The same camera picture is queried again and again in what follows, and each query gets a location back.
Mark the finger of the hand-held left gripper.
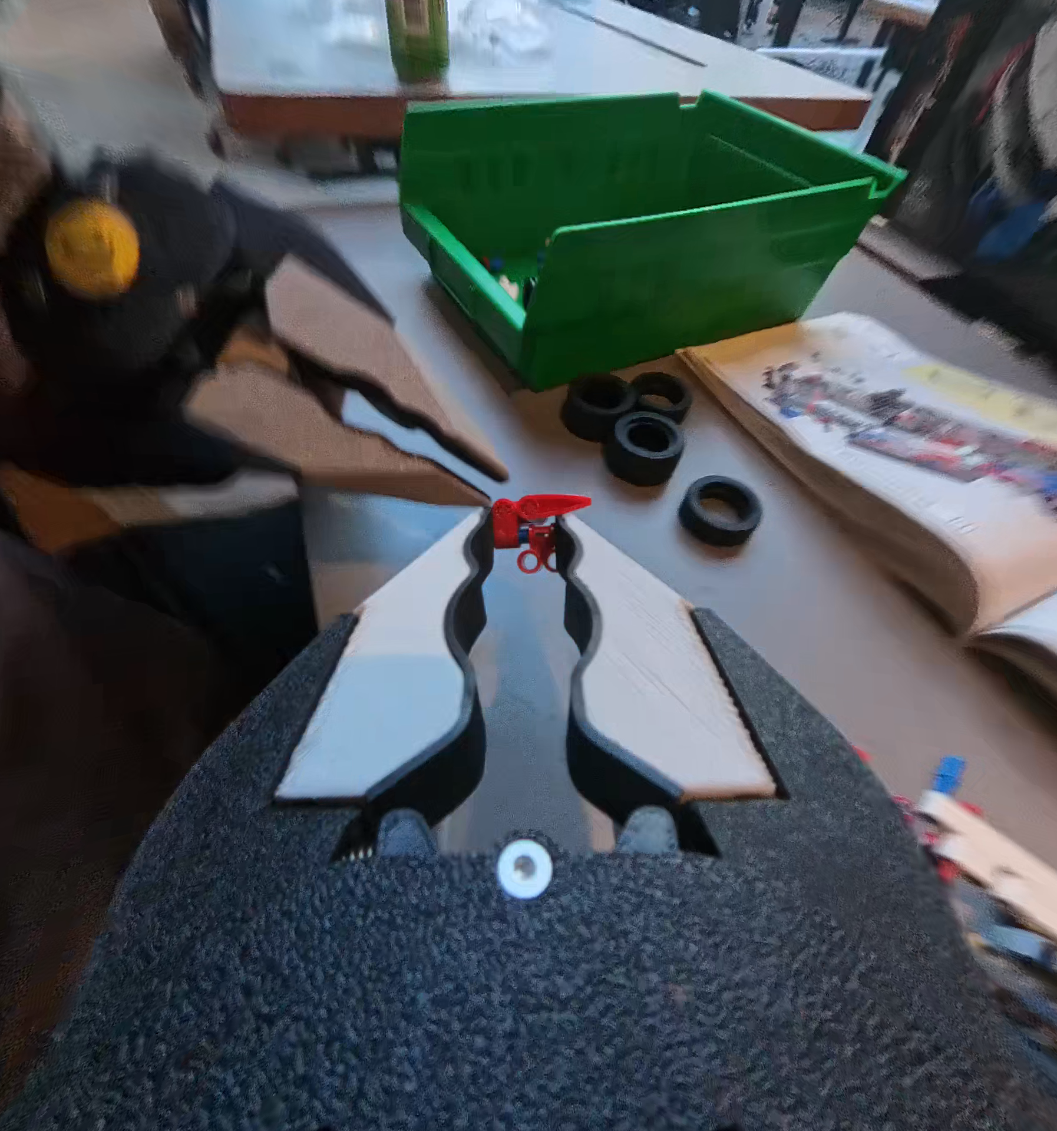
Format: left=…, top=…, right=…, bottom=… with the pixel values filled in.
left=184, top=365, right=493, bottom=509
left=263, top=256, right=510, bottom=482

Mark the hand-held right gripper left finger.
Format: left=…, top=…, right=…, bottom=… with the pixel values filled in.
left=275, top=508, right=493, bottom=836

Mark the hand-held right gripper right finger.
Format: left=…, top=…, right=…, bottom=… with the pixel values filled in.
left=557, top=517, right=777, bottom=832

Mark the toy brick race car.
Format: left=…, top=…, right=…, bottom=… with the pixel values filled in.
left=851, top=746, right=1057, bottom=1079

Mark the grey desk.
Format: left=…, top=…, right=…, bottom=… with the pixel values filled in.
left=303, top=199, right=1057, bottom=894

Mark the black rubber tyre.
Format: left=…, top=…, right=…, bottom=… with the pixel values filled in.
left=678, top=475, right=764, bottom=547
left=603, top=412, right=685, bottom=488
left=561, top=373, right=637, bottom=443
left=630, top=371, right=694, bottom=425

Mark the wooden workbench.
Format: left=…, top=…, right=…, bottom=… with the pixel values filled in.
left=0, top=467, right=302, bottom=553

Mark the white table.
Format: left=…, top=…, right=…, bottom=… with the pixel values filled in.
left=210, top=0, right=874, bottom=141

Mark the open instruction booklet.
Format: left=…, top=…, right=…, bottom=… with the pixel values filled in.
left=677, top=311, right=1057, bottom=752

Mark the green plastic bin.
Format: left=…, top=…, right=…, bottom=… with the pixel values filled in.
left=398, top=88, right=908, bottom=392

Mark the light green box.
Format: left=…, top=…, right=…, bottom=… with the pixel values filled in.
left=385, top=0, right=452, bottom=85

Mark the person's brown shirt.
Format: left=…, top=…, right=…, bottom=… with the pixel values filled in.
left=0, top=512, right=256, bottom=1131

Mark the clear plastic bag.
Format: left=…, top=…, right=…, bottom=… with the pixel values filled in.
left=456, top=0, right=554, bottom=56

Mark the black toy car box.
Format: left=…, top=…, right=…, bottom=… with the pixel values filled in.
left=860, top=0, right=1057, bottom=372

